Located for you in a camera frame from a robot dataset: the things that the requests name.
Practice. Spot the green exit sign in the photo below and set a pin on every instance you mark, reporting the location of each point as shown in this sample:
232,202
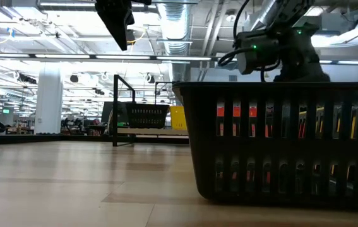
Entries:
6,111

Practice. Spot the black slotted plastic basket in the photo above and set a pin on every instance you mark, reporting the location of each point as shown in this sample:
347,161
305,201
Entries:
147,126
204,142

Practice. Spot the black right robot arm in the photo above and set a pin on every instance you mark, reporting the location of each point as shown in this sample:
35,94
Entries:
254,60

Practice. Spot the smooth silver ventilation duct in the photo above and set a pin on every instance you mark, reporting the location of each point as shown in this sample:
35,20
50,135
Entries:
257,22

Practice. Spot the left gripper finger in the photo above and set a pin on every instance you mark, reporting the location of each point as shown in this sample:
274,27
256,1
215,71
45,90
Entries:
118,25

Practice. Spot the black metal table frame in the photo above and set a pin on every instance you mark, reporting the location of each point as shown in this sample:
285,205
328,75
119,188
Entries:
39,138

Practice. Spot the black-framed wooden shelf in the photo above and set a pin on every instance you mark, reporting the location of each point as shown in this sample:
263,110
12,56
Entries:
153,131

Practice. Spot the wall vent grille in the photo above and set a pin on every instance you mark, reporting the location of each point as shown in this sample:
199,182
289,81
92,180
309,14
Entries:
233,78

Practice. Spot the white building pillar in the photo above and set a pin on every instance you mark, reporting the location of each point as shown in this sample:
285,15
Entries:
49,101

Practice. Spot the overhead LED light bar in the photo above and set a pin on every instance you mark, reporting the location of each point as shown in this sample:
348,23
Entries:
62,56

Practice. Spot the dark computer monitor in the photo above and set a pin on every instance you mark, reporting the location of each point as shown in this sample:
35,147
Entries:
107,112

